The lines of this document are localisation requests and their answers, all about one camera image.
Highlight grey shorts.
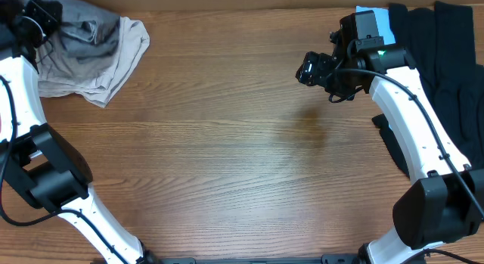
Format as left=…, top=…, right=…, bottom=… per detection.
left=22, top=0, right=120, bottom=64

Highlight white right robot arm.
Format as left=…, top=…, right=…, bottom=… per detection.
left=296, top=11, right=483, bottom=263

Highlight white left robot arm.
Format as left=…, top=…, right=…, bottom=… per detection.
left=1, top=0, right=158, bottom=264

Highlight light blue garment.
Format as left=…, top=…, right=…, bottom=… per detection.
left=355, top=6, right=396, bottom=45

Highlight beige folded shorts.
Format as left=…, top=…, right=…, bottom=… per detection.
left=37, top=17, right=150, bottom=107

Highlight black garment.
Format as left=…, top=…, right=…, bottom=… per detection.
left=389, top=2, right=483, bottom=169

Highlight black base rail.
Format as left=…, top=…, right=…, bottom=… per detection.
left=135, top=253, right=365, bottom=264

